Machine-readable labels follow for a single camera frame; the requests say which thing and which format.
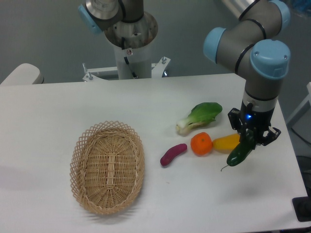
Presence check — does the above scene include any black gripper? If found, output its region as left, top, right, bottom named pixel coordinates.
left=228, top=103, right=281, bottom=146

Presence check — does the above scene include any dark green cucumber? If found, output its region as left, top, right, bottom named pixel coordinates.
left=221, top=130, right=257, bottom=171

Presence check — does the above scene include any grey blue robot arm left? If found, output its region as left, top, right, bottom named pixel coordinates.
left=78, top=0, right=170, bottom=80

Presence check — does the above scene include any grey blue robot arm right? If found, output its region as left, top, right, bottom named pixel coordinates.
left=203, top=0, right=291, bottom=146

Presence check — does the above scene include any yellow pepper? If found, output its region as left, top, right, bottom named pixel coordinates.
left=212, top=133, right=240, bottom=153

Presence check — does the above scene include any green bok choy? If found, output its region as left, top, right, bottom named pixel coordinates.
left=175, top=102, right=223, bottom=135

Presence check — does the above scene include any orange tangerine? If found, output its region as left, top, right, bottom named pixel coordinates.
left=190, top=132, right=212, bottom=156

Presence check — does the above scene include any purple sweet potato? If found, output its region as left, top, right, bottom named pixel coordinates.
left=160, top=143, right=188, bottom=166

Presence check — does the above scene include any black box at edge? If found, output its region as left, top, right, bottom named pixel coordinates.
left=292, top=197, right=311, bottom=222

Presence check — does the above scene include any woven wicker basket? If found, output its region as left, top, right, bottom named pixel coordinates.
left=70, top=121, right=145, bottom=215

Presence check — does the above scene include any white chair back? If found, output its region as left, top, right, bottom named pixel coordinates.
left=0, top=63, right=44, bottom=86

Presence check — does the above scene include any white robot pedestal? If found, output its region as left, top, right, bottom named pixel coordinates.
left=85, top=12, right=171, bottom=80

